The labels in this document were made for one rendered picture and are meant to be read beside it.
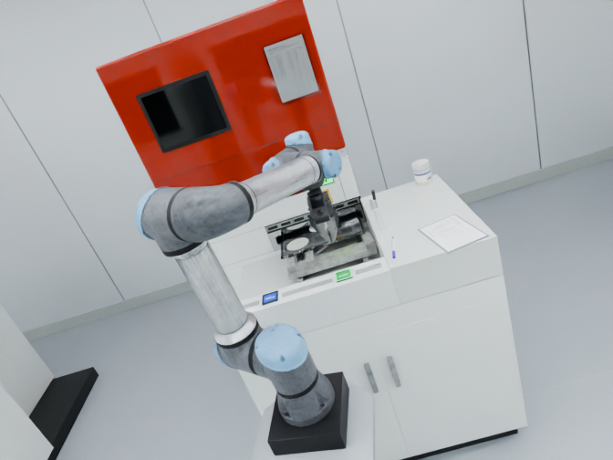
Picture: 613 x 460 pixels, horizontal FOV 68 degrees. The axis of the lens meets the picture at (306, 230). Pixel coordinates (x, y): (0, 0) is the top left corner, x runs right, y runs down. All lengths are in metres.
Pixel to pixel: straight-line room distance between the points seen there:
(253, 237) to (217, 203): 1.19
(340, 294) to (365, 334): 0.19
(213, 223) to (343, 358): 0.90
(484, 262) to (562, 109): 2.55
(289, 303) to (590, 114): 3.13
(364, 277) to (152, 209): 0.76
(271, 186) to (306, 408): 0.55
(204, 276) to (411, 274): 0.72
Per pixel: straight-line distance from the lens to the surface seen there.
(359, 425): 1.27
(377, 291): 1.53
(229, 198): 0.93
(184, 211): 0.92
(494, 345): 1.80
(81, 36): 3.63
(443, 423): 2.00
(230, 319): 1.14
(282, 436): 1.25
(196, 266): 1.06
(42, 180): 4.00
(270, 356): 1.10
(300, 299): 1.52
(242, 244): 2.12
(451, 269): 1.56
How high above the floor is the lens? 1.77
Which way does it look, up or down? 25 degrees down
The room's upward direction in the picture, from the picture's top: 20 degrees counter-clockwise
